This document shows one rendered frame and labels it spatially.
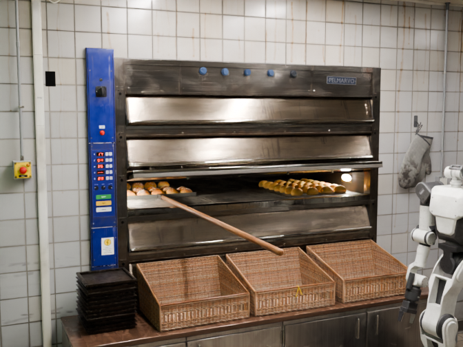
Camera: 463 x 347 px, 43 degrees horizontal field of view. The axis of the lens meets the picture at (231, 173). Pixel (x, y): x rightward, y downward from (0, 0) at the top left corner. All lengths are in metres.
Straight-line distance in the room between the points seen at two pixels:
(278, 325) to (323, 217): 0.99
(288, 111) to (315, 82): 0.30
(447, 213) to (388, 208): 1.20
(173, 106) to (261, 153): 0.68
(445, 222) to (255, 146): 1.30
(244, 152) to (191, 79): 0.59
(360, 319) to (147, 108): 1.87
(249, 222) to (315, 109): 0.90
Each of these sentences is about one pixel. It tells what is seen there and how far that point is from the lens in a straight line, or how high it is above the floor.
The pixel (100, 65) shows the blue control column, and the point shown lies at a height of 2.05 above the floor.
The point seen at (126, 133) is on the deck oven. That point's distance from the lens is 3.60.
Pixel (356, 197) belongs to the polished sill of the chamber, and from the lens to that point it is 4.34.
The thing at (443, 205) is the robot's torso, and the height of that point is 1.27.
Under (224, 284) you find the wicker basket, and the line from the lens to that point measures 3.79.
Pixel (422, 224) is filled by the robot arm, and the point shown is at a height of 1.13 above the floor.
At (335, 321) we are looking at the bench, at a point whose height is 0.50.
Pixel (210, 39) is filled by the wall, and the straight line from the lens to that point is 3.78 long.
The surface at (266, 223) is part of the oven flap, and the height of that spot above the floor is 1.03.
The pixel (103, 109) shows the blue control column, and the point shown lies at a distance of 3.53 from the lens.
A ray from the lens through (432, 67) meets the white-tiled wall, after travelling 4.73.
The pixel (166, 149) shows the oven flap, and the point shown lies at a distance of 3.67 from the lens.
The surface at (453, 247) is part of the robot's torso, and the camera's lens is 3.44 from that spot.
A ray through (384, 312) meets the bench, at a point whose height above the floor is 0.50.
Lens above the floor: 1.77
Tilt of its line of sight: 6 degrees down
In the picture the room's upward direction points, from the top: straight up
